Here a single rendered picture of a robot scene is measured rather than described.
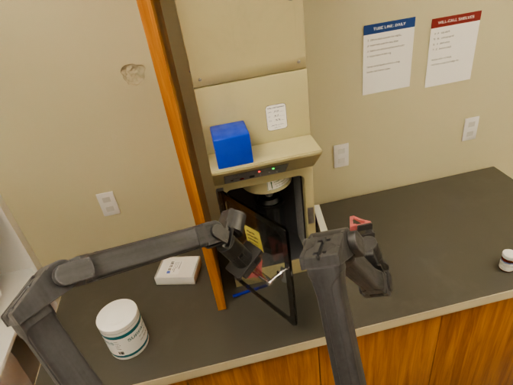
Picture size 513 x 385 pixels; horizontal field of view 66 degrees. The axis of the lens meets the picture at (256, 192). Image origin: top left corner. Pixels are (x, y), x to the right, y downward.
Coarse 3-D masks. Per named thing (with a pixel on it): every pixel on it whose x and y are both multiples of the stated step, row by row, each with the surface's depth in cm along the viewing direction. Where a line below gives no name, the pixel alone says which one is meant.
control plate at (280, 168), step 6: (264, 168) 114; (270, 168) 115; (276, 168) 117; (282, 168) 119; (234, 174) 113; (240, 174) 115; (246, 174) 116; (252, 174) 118; (258, 174) 119; (264, 174) 121; (228, 180) 118; (234, 180) 120; (240, 180) 122
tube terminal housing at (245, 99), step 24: (288, 72) 110; (216, 96) 110; (240, 96) 111; (264, 96) 113; (288, 96) 114; (216, 120) 113; (240, 120) 115; (264, 120) 116; (288, 120) 118; (312, 192) 133
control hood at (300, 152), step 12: (264, 144) 119; (276, 144) 118; (288, 144) 117; (300, 144) 116; (312, 144) 115; (264, 156) 113; (276, 156) 112; (288, 156) 111; (300, 156) 112; (312, 156) 113; (216, 168) 111; (228, 168) 110; (240, 168) 110; (252, 168) 111; (288, 168) 121; (300, 168) 124; (216, 180) 115
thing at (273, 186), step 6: (276, 180) 132; (282, 180) 133; (288, 180) 135; (246, 186) 135; (252, 186) 133; (258, 186) 132; (264, 186) 131; (270, 186) 131; (276, 186) 132; (282, 186) 133; (252, 192) 133; (258, 192) 132; (264, 192) 132; (270, 192) 132
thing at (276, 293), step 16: (224, 192) 122; (224, 208) 126; (240, 208) 117; (256, 224) 114; (272, 224) 107; (240, 240) 127; (272, 240) 111; (288, 240) 106; (272, 256) 116; (288, 256) 108; (272, 272) 120; (288, 272) 112; (256, 288) 135; (272, 288) 125; (288, 288) 117; (272, 304) 131; (288, 304) 122; (288, 320) 127
